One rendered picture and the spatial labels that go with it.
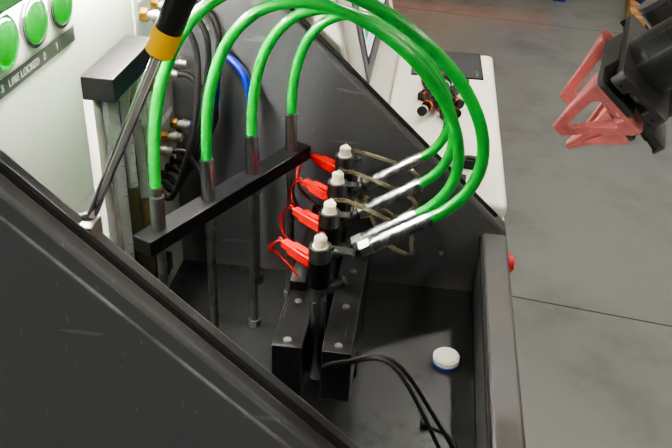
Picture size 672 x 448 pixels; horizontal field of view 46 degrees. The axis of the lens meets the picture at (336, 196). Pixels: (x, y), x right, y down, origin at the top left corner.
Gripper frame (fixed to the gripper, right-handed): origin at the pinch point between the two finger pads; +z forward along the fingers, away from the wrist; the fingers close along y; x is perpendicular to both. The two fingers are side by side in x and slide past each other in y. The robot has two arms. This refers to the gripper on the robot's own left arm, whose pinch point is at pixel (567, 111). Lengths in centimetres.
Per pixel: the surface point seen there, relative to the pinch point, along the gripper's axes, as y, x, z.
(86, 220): 33.5, -29.0, 15.8
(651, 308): -121, 144, 95
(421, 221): 3.8, 1.3, 20.7
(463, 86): -1.0, -7.8, 7.2
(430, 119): -55, 16, 53
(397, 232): 4.8, 0.6, 23.7
